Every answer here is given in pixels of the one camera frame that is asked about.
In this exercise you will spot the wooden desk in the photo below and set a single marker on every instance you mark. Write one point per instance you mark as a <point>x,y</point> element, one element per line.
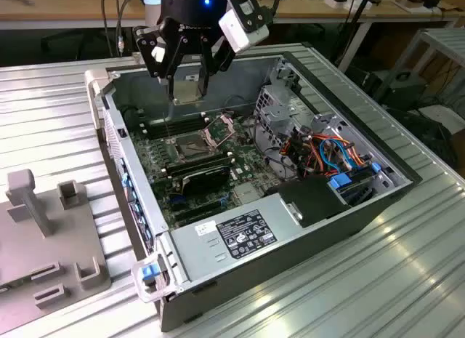
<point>54,5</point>

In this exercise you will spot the grey power supply unit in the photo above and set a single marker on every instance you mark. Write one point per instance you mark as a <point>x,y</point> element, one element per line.
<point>203,254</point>

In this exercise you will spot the open PC case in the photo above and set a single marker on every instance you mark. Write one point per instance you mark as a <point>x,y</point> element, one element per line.
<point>309,250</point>

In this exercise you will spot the black expansion slot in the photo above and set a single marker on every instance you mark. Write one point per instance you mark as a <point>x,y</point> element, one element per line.
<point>198,207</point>
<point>203,215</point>

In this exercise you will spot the metal locking lever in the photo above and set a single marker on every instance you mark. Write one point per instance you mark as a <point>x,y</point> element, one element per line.
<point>166,127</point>

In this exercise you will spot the green motherboard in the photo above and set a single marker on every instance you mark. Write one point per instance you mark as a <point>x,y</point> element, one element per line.
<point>239,160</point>

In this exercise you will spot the slatted metal side table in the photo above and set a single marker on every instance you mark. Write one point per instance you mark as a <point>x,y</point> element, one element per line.
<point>447,38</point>

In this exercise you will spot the grey parts rack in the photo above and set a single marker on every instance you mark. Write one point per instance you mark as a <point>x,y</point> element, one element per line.
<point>36,250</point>

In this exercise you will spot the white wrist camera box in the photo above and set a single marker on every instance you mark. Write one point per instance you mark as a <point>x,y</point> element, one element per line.
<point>241,32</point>

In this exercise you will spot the CPU with silver top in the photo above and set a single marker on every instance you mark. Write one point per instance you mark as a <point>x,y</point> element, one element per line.
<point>189,91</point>

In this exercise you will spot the CPU socket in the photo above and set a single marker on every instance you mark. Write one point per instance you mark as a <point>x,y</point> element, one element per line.
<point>189,147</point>

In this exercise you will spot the metal drive cage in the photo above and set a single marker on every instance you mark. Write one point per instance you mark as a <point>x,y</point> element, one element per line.
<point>279,116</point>

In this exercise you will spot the blue expansion slot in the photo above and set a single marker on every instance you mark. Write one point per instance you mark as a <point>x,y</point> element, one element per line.
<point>177,199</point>

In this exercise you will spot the white-clip RAM slot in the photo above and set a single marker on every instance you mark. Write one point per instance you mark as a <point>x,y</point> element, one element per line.
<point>158,129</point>
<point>156,122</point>
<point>196,159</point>

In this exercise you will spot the blue disk carrier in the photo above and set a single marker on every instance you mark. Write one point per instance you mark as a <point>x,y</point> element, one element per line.
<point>341,181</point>

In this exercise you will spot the silver chipset heatsink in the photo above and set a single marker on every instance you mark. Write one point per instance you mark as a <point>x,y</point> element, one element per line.
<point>248,193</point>

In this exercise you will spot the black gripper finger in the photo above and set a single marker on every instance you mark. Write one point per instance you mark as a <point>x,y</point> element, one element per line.
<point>214,58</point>
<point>149,51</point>

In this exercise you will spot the black plastic shroud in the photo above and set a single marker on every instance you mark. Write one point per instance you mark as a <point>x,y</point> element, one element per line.
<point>312,200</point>

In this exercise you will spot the brown cardboard box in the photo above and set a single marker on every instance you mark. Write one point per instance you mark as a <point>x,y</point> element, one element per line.
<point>408,3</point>

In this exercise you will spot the RAM stick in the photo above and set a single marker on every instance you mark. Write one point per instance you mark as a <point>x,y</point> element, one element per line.
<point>200,169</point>

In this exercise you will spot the graphics card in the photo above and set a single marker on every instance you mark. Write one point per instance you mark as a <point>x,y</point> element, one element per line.
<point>203,181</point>

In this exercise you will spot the blue case latch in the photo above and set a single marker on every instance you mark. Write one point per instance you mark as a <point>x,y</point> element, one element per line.
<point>149,272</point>

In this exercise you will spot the black box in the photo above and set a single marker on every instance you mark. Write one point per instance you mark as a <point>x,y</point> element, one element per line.
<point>403,91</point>

